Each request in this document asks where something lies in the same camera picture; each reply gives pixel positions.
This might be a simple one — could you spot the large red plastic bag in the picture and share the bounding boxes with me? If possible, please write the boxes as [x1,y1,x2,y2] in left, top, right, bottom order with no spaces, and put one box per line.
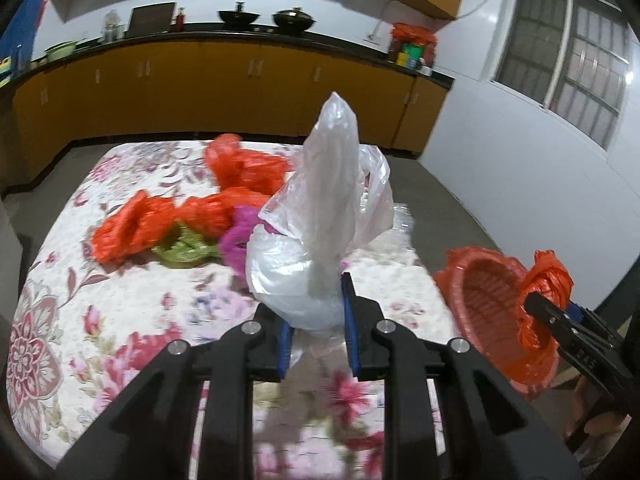
[515,249,574,352]

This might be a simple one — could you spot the olive green plastic bag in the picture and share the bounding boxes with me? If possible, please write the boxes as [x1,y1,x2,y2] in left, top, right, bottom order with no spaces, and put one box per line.
[151,222,221,268]

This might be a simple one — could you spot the purple pink plastic bag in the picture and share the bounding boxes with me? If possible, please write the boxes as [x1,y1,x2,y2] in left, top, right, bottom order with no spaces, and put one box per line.
[218,205,278,281]

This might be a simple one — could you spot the white plastic bag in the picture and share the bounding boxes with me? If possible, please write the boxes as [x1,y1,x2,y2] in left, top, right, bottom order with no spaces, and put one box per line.
[245,93,394,337]

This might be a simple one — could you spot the small red plastic bag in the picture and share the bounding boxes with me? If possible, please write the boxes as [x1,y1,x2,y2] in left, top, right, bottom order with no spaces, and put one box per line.
[204,133,292,196]

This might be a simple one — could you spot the orange lower kitchen cabinets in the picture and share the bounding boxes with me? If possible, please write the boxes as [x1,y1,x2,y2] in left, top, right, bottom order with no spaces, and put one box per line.
[1,38,454,186]

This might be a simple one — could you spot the person's right hand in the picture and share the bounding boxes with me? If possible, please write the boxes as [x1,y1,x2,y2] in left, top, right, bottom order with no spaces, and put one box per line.
[563,376,633,461]

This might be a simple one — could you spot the floral tablecloth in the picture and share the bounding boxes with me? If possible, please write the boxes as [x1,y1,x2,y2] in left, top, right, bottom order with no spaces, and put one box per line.
[5,140,461,480]

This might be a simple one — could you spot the red plastic basket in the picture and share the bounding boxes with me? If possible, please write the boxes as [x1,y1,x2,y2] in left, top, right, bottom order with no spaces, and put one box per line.
[434,246,560,401]

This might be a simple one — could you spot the red plastic bag middle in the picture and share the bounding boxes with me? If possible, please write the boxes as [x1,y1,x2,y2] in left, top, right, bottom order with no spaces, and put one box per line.
[91,186,269,264]

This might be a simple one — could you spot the window with bars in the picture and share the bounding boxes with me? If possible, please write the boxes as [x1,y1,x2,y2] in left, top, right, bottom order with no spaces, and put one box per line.
[494,0,631,150]

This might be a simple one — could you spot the red bag on counter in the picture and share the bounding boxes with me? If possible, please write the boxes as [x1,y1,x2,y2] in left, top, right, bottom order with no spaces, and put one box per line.
[387,23,438,70]

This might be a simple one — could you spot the green pot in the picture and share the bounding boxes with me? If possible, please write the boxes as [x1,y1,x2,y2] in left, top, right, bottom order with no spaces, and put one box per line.
[46,41,78,63]

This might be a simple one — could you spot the glass jar on counter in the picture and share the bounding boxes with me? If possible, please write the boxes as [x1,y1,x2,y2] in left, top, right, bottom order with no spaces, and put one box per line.
[102,10,125,44]

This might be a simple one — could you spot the red bottle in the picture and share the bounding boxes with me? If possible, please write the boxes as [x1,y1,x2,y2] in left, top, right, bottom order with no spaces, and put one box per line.
[174,8,184,32]

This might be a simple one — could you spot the blue hanging cloth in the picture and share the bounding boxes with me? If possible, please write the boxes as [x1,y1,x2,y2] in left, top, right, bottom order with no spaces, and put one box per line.
[0,0,46,87]

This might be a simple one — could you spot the dark cutting board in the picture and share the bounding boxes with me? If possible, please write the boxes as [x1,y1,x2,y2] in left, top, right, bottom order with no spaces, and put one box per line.
[126,2,176,38]

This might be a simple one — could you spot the black wok left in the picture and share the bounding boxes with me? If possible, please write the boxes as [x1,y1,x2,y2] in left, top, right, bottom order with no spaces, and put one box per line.
[218,1,259,30]

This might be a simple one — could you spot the black wok with lid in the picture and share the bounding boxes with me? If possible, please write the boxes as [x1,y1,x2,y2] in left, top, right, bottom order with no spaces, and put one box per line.
[272,6,316,36]

